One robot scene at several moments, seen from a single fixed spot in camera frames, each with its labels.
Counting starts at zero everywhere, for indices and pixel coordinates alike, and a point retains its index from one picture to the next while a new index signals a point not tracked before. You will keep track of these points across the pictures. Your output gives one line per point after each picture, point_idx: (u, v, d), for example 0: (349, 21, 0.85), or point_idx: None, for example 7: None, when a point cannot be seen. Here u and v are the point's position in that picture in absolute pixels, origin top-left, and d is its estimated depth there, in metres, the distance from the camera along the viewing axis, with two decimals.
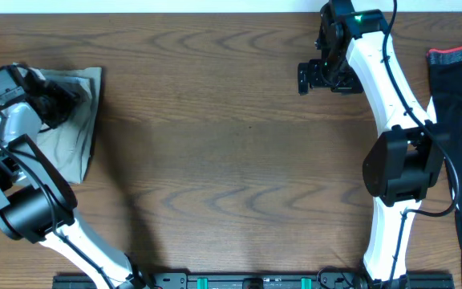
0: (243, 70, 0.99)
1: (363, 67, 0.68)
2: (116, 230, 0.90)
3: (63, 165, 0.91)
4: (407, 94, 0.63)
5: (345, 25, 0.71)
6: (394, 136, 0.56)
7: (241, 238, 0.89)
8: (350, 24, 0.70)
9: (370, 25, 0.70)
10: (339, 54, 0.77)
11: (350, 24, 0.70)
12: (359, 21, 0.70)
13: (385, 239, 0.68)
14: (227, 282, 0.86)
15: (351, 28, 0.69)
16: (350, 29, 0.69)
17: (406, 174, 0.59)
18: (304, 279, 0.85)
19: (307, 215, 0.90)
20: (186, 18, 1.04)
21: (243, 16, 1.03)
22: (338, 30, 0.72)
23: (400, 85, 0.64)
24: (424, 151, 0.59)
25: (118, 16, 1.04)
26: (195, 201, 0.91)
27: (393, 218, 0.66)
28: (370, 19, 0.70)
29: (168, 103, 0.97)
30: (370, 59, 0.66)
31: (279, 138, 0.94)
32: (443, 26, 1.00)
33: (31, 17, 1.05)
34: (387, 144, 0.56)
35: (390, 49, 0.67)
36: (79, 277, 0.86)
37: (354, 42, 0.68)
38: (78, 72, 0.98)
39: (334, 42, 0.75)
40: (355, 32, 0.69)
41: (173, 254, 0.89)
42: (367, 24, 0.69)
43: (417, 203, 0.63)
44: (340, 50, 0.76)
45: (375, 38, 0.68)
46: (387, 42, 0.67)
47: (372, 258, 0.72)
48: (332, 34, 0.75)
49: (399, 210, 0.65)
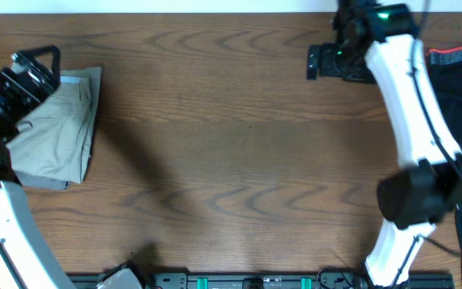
0: (243, 70, 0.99)
1: (383, 80, 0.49)
2: (115, 230, 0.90)
3: (63, 165, 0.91)
4: (438, 124, 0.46)
5: (366, 21, 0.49)
6: (420, 169, 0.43)
7: (241, 238, 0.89)
8: (373, 20, 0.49)
9: (397, 23, 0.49)
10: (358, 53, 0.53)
11: (373, 22, 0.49)
12: (385, 18, 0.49)
13: (393, 256, 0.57)
14: (227, 282, 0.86)
15: (376, 28, 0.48)
16: (373, 28, 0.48)
17: (431, 205, 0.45)
18: (304, 279, 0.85)
19: (307, 214, 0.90)
20: (186, 18, 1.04)
21: (242, 16, 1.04)
22: (361, 26, 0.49)
23: (430, 106, 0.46)
24: (452, 181, 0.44)
25: (118, 16, 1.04)
26: (195, 201, 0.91)
27: (404, 240, 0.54)
28: (397, 14, 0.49)
29: (168, 103, 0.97)
30: (395, 70, 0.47)
31: (279, 137, 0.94)
32: (442, 28, 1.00)
33: (31, 16, 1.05)
34: (412, 177, 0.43)
35: (421, 57, 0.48)
36: (79, 277, 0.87)
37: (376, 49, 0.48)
38: (77, 71, 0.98)
39: (352, 39, 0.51)
40: (378, 34, 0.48)
41: (173, 254, 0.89)
42: (395, 22, 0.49)
43: (432, 227, 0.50)
44: (358, 50, 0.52)
45: (404, 41, 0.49)
46: (416, 48, 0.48)
47: (375, 263, 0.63)
48: (348, 29, 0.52)
49: (412, 234, 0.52)
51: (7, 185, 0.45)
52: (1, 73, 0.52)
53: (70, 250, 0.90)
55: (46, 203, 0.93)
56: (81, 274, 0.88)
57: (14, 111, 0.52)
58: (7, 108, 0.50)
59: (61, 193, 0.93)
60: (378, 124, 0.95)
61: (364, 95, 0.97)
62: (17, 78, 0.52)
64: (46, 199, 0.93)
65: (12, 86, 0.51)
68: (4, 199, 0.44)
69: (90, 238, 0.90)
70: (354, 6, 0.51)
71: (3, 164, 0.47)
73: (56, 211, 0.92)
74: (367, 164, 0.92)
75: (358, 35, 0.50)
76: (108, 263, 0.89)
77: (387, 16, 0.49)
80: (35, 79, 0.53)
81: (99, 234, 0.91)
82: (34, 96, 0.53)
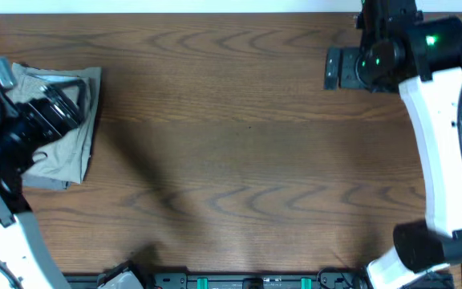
0: (243, 70, 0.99)
1: (427, 127, 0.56)
2: (115, 230, 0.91)
3: (63, 165, 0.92)
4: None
5: (407, 44, 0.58)
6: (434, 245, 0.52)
7: (242, 238, 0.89)
8: (419, 42, 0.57)
9: (443, 47, 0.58)
10: (399, 75, 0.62)
11: (419, 43, 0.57)
12: (432, 43, 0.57)
13: (399, 278, 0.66)
14: (227, 282, 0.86)
15: (418, 52, 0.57)
16: (414, 51, 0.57)
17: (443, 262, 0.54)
18: (304, 279, 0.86)
19: (307, 214, 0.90)
20: (187, 18, 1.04)
21: (242, 16, 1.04)
22: (401, 50, 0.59)
23: None
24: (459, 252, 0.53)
25: (118, 16, 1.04)
26: (196, 201, 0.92)
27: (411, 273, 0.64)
28: (446, 39, 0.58)
29: (168, 103, 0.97)
30: (438, 116, 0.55)
31: (279, 137, 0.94)
32: None
33: (31, 16, 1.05)
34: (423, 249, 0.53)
35: None
36: (79, 276, 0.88)
37: (419, 72, 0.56)
38: (78, 71, 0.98)
39: (390, 67, 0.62)
40: (420, 58, 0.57)
41: (174, 254, 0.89)
42: (443, 45, 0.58)
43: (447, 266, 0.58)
44: (399, 73, 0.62)
45: (452, 78, 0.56)
46: None
47: (381, 276, 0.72)
48: (387, 50, 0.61)
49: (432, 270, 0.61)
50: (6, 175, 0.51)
51: (21, 220, 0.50)
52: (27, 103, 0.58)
53: (70, 250, 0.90)
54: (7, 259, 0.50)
55: (46, 203, 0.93)
56: (82, 274, 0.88)
57: (33, 140, 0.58)
58: (25, 137, 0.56)
59: (61, 193, 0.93)
60: (378, 124, 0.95)
61: (364, 95, 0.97)
62: (42, 111, 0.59)
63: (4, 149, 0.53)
64: (46, 199, 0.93)
65: (35, 116, 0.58)
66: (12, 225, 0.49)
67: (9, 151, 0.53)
68: (19, 235, 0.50)
69: (90, 238, 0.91)
70: (395, 33, 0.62)
71: (12, 193, 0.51)
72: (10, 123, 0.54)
73: (56, 211, 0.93)
74: (367, 164, 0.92)
75: (396, 58, 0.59)
76: (108, 263, 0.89)
77: (435, 39, 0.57)
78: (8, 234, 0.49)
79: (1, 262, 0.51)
80: (60, 113, 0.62)
81: (99, 234, 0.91)
82: (55, 129, 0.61)
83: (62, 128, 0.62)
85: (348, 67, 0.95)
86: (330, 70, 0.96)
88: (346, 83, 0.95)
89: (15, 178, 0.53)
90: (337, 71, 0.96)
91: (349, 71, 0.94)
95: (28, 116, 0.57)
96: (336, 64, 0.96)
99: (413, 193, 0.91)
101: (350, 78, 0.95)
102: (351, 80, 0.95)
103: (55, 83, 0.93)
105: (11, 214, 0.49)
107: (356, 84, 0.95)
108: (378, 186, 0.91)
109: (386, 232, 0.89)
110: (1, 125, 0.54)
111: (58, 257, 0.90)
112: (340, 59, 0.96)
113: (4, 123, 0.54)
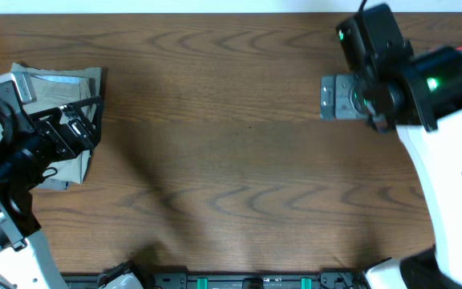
0: (243, 70, 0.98)
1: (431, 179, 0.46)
2: (116, 231, 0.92)
3: (63, 165, 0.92)
4: None
5: (403, 87, 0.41)
6: None
7: (242, 238, 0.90)
8: (419, 83, 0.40)
9: (450, 87, 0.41)
10: (406, 119, 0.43)
11: (421, 82, 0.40)
12: (433, 87, 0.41)
13: None
14: (227, 282, 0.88)
15: (420, 98, 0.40)
16: (414, 89, 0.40)
17: None
18: (304, 279, 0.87)
19: (307, 214, 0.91)
20: (186, 18, 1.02)
21: (242, 16, 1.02)
22: (399, 91, 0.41)
23: None
24: None
25: (116, 15, 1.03)
26: (196, 201, 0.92)
27: None
28: (450, 76, 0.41)
29: (167, 103, 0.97)
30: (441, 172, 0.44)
31: (279, 138, 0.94)
32: (444, 26, 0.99)
33: (30, 16, 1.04)
34: None
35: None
36: (80, 277, 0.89)
37: (422, 121, 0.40)
38: (78, 72, 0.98)
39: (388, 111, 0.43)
40: (423, 102, 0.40)
41: (176, 254, 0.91)
42: (446, 88, 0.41)
43: None
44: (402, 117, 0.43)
45: (461, 124, 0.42)
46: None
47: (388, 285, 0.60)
48: (378, 95, 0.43)
49: None
50: (16, 193, 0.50)
51: (32, 242, 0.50)
52: (44, 120, 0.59)
53: (71, 250, 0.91)
54: (17, 282, 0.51)
55: (46, 203, 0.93)
56: (84, 274, 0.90)
57: (45, 156, 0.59)
58: (36, 152, 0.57)
59: (61, 193, 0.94)
60: None
61: None
62: (58, 128, 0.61)
63: (14, 165, 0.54)
64: (46, 198, 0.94)
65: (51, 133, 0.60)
66: (23, 247, 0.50)
67: (20, 166, 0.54)
68: (31, 258, 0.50)
69: (91, 238, 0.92)
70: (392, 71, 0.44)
71: (23, 213, 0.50)
72: (22, 139, 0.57)
73: (57, 210, 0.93)
74: (367, 164, 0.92)
75: (394, 105, 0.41)
76: (109, 263, 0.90)
77: (439, 81, 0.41)
78: (20, 258, 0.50)
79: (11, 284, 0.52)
80: (76, 132, 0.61)
81: (99, 234, 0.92)
82: (68, 147, 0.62)
83: (75, 146, 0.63)
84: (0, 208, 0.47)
85: (343, 97, 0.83)
86: (324, 99, 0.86)
88: (339, 115, 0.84)
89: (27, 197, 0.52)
90: (332, 101, 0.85)
91: (344, 101, 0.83)
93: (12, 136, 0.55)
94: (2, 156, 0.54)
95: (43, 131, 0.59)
96: (331, 95, 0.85)
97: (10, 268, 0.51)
99: (413, 193, 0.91)
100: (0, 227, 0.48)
101: (344, 109, 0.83)
102: (346, 111, 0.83)
103: (62, 87, 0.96)
105: (22, 238, 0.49)
107: (350, 115, 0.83)
108: (378, 187, 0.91)
109: (385, 232, 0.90)
110: (13, 141, 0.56)
111: (59, 257, 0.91)
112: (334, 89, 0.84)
113: (15, 139, 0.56)
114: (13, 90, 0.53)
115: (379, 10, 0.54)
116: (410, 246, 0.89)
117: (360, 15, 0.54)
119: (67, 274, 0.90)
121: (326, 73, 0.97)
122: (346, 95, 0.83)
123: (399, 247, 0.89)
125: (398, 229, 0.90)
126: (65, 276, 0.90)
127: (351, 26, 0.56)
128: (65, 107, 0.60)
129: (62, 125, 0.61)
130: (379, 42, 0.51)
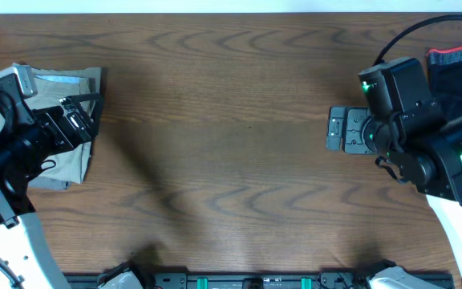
0: (243, 70, 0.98)
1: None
2: (116, 232, 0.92)
3: (63, 165, 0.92)
4: None
5: (435, 163, 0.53)
6: None
7: (242, 238, 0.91)
8: (451, 157, 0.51)
9: None
10: (437, 185, 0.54)
11: (452, 160, 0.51)
12: None
13: None
14: (227, 282, 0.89)
15: (451, 168, 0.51)
16: (447, 168, 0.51)
17: None
18: (304, 279, 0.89)
19: (308, 215, 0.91)
20: (186, 17, 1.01)
21: (243, 15, 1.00)
22: (430, 165, 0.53)
23: None
24: None
25: (115, 15, 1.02)
26: (196, 201, 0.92)
27: None
28: None
29: (167, 103, 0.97)
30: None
31: (279, 138, 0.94)
32: (445, 26, 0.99)
33: (28, 16, 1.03)
34: None
35: None
36: (82, 277, 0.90)
37: (456, 197, 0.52)
38: (77, 72, 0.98)
39: (423, 181, 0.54)
40: (455, 178, 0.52)
41: (176, 254, 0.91)
42: None
43: None
44: (435, 182, 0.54)
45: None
46: None
47: None
48: (412, 167, 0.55)
49: None
50: (12, 175, 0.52)
51: (25, 221, 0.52)
52: (44, 112, 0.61)
53: (70, 251, 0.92)
54: (9, 258, 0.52)
55: (45, 203, 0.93)
56: (87, 274, 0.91)
57: (43, 147, 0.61)
58: (35, 142, 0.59)
59: (61, 193, 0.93)
60: None
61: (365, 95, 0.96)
62: (58, 120, 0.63)
63: (14, 153, 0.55)
64: (46, 199, 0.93)
65: (50, 125, 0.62)
66: (15, 225, 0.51)
67: (19, 154, 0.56)
68: (22, 235, 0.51)
69: (91, 238, 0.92)
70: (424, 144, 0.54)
71: (18, 193, 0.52)
72: (22, 129, 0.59)
73: (56, 211, 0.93)
74: (368, 164, 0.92)
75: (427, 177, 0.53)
76: (109, 263, 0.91)
77: None
78: (13, 234, 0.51)
79: (2, 260, 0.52)
80: (76, 124, 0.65)
81: (99, 234, 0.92)
82: (66, 139, 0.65)
83: (74, 138, 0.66)
84: None
85: (354, 131, 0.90)
86: (333, 131, 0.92)
88: (350, 148, 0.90)
89: (22, 181, 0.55)
90: (341, 132, 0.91)
91: (354, 136, 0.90)
93: (13, 128, 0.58)
94: (1, 145, 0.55)
95: (42, 123, 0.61)
96: (340, 126, 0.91)
97: (0, 243, 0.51)
99: (413, 193, 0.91)
100: None
101: (354, 143, 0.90)
102: (355, 145, 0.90)
103: (61, 87, 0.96)
105: (15, 214, 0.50)
107: (360, 149, 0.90)
108: (378, 187, 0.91)
109: (384, 232, 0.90)
110: (14, 132, 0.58)
111: (60, 257, 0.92)
112: (345, 121, 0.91)
113: (16, 130, 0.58)
114: (14, 83, 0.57)
115: (408, 66, 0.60)
116: (410, 246, 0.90)
117: (390, 73, 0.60)
119: (70, 274, 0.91)
121: (326, 74, 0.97)
122: (356, 129, 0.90)
123: (397, 247, 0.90)
125: (398, 229, 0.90)
126: (66, 275, 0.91)
127: (379, 78, 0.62)
128: (64, 99, 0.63)
129: (62, 118, 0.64)
130: (407, 101, 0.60)
